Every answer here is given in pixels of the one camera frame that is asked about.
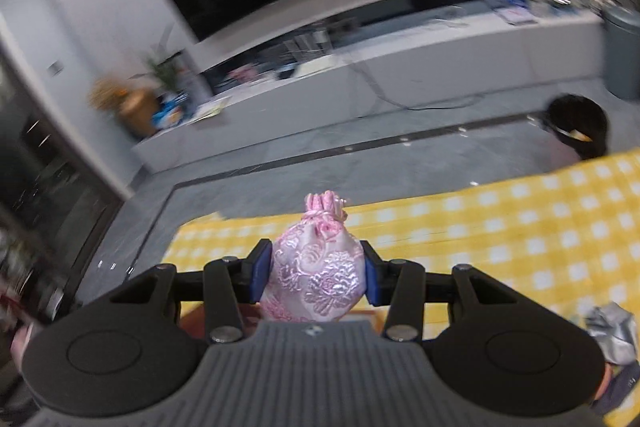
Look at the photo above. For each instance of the dark cloth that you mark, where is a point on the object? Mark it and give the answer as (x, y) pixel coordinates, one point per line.
(620, 392)

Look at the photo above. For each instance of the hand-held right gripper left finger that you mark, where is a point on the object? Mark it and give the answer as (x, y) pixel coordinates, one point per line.
(261, 274)

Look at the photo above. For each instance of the white TV console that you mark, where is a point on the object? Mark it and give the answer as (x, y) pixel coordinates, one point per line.
(400, 62)

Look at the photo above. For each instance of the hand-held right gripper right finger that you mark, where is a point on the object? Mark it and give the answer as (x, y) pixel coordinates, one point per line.
(372, 277)

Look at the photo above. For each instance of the leafy plant beside vase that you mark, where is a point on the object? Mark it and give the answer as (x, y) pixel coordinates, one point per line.
(162, 67)

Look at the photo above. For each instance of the yellowish paper booklet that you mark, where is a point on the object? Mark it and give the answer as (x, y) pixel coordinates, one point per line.
(212, 107)

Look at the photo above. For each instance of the silver foil bag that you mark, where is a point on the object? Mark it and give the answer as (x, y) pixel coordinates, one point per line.
(610, 329)

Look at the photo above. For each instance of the orange-brown vase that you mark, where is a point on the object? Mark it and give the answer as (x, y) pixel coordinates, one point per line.
(132, 107)

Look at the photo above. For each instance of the yellow checkered tablecloth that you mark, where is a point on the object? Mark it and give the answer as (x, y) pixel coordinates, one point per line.
(500, 237)

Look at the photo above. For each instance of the blue snack bag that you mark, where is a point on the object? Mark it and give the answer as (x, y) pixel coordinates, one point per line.
(169, 114)

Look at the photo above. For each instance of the grey trash bin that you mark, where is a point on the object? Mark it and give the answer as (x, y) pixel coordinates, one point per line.
(622, 52)

